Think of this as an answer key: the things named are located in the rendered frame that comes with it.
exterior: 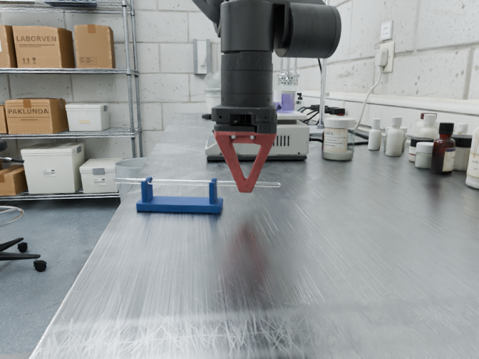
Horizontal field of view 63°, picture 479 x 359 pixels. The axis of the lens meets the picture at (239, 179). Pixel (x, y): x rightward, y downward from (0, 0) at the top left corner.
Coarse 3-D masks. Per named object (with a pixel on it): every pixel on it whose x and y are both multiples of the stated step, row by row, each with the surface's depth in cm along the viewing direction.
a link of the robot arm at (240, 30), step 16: (240, 0) 38; (256, 0) 38; (272, 0) 40; (224, 16) 40; (240, 16) 39; (256, 16) 39; (272, 16) 40; (288, 16) 41; (224, 32) 40; (240, 32) 39; (256, 32) 39; (272, 32) 41; (288, 32) 41; (224, 48) 41; (240, 48) 39; (256, 48) 39; (272, 48) 41
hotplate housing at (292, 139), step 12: (288, 120) 76; (288, 132) 74; (300, 132) 74; (216, 144) 74; (240, 144) 74; (252, 144) 74; (276, 144) 74; (288, 144) 74; (300, 144) 75; (216, 156) 75; (240, 156) 75; (252, 156) 75; (276, 156) 75; (288, 156) 75; (300, 156) 75
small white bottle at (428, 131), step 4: (424, 116) 77; (428, 116) 76; (432, 116) 76; (424, 120) 77; (428, 120) 76; (432, 120) 76; (424, 124) 77; (428, 124) 76; (432, 124) 76; (424, 128) 77; (428, 128) 76; (432, 128) 76; (420, 132) 77; (424, 132) 76; (428, 132) 76; (432, 132) 76; (436, 132) 76; (420, 136) 77; (424, 136) 76; (428, 136) 76; (432, 136) 76; (436, 136) 76
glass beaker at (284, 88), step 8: (280, 80) 74; (288, 80) 74; (296, 80) 75; (272, 88) 76; (280, 88) 74; (288, 88) 74; (296, 88) 75; (272, 96) 76; (280, 96) 75; (288, 96) 75; (296, 96) 76; (280, 104) 75; (288, 104) 75; (296, 104) 77; (280, 112) 75; (288, 112) 75
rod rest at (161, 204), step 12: (144, 180) 46; (216, 180) 47; (144, 192) 46; (216, 192) 47; (144, 204) 45; (156, 204) 45; (168, 204) 45; (180, 204) 45; (192, 204) 45; (204, 204) 45; (216, 204) 45
